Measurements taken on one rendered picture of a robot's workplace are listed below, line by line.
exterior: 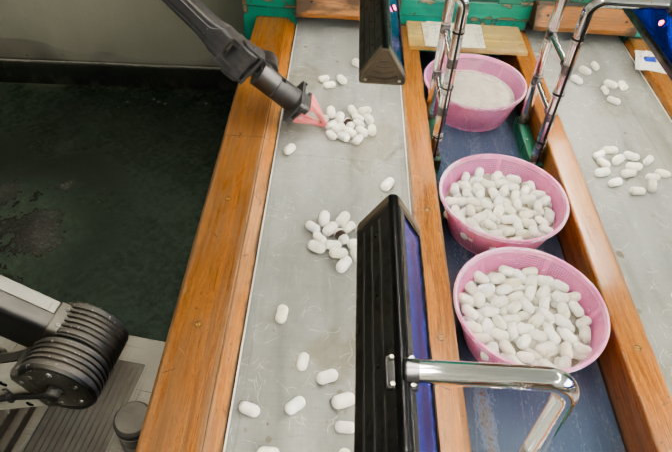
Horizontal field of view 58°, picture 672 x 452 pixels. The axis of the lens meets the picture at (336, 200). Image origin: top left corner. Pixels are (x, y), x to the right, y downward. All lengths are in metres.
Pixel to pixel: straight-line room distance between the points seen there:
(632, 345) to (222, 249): 0.72
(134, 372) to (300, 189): 0.51
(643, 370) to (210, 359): 0.69
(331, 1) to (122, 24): 1.32
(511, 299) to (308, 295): 0.37
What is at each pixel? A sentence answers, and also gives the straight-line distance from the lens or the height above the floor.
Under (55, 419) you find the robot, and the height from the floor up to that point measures 0.48.
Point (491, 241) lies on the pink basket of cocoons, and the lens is 1.22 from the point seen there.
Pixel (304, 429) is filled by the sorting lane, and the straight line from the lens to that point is 0.96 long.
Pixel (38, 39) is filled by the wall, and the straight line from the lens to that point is 3.07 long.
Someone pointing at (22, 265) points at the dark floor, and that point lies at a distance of 2.30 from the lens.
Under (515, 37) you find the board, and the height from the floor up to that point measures 0.78.
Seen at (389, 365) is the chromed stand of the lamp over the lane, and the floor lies 1.11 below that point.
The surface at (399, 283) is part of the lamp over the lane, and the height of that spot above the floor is 1.11.
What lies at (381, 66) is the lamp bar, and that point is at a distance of 1.04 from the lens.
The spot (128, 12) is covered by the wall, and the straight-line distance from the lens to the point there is 2.85.
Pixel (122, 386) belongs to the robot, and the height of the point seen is 0.48.
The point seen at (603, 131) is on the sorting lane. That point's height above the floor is 0.74.
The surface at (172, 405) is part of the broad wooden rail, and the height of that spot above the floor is 0.76.
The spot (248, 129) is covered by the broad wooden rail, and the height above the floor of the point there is 0.76.
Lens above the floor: 1.60
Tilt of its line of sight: 43 degrees down
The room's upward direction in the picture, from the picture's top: 3 degrees clockwise
